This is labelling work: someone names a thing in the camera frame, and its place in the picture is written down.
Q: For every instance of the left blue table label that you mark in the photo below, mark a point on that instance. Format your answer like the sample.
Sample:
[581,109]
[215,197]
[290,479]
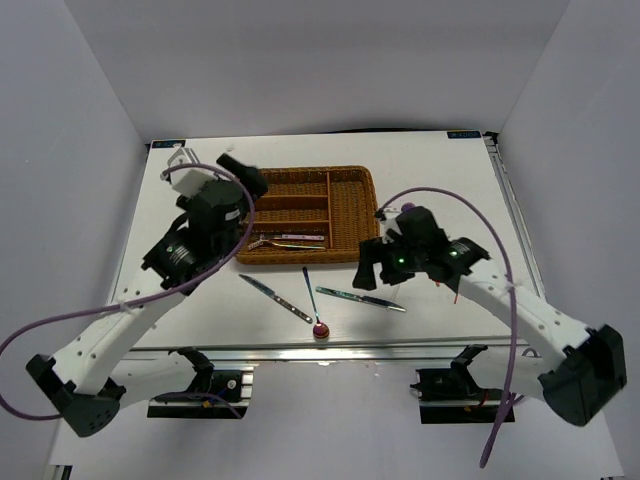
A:
[168,144]

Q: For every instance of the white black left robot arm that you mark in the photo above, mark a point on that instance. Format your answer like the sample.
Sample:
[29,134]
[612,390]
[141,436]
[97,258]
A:
[86,381]

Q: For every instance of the iridescent round bowl spoon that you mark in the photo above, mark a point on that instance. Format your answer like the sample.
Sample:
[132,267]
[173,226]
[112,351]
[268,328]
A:
[320,330]

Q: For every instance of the aluminium table frame rail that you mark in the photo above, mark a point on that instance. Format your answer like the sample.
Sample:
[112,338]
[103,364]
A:
[464,184]

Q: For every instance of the pink handled fork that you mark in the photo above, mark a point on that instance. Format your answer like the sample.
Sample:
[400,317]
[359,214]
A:
[302,237]

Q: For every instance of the woven wicker cutlery tray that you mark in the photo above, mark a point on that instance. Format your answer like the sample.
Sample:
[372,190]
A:
[337,202]

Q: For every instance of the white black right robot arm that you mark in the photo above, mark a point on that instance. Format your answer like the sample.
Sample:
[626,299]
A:
[578,369]

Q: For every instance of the green handled table knife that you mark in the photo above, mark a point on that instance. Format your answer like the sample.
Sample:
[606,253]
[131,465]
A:
[362,299]

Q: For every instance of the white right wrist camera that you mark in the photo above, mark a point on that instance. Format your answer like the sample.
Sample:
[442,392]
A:
[387,219]

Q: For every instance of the right blue table label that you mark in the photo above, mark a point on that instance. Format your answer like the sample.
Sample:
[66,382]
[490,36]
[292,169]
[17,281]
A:
[464,134]

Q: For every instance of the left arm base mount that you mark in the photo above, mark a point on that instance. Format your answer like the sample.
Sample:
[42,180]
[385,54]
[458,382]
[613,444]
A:
[227,396]

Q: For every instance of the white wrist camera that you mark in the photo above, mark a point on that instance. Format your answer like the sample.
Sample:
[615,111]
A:
[387,219]
[187,182]

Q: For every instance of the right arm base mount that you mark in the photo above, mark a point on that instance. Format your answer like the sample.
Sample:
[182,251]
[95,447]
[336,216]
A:
[443,402]

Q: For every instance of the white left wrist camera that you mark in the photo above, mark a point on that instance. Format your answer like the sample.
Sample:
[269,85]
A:
[187,182]

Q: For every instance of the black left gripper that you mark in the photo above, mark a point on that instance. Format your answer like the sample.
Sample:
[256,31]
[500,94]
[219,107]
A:
[250,173]

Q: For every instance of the blue table label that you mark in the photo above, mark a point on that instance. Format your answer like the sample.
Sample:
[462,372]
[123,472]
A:
[168,144]
[464,134]

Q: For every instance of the silver patterned table knife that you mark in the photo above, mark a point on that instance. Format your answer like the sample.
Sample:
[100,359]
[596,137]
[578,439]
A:
[276,298]

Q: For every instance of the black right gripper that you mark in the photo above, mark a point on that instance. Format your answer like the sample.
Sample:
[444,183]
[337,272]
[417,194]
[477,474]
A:
[372,252]

